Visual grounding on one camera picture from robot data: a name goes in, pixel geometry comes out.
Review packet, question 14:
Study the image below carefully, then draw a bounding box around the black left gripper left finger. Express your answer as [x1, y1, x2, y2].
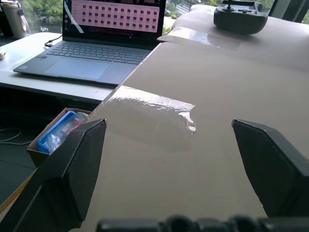
[0, 118, 107, 232]

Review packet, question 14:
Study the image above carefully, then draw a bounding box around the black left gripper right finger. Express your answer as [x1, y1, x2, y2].
[231, 118, 309, 218]

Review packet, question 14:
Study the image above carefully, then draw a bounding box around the small open cardboard box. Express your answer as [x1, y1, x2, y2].
[27, 107, 92, 168]

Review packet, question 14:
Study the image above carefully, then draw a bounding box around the blue plastic case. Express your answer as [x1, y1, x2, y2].
[36, 110, 84, 154]

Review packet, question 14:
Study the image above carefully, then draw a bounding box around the white desk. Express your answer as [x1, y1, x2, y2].
[0, 32, 117, 102]

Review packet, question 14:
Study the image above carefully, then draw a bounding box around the clear packing tape strip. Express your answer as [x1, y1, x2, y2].
[106, 85, 197, 137]

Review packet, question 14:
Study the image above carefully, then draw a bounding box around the grey open laptop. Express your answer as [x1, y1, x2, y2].
[13, 0, 167, 86]

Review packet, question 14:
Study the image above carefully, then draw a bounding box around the black remote controller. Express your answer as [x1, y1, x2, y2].
[213, 0, 268, 35]

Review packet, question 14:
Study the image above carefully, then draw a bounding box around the white insulated bottle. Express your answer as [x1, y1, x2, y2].
[0, 0, 31, 39]

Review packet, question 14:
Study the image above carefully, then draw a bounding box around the white floor cable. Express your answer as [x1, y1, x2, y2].
[0, 128, 31, 145]

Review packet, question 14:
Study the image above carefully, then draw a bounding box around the black laptop cable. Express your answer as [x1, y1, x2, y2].
[44, 32, 63, 48]

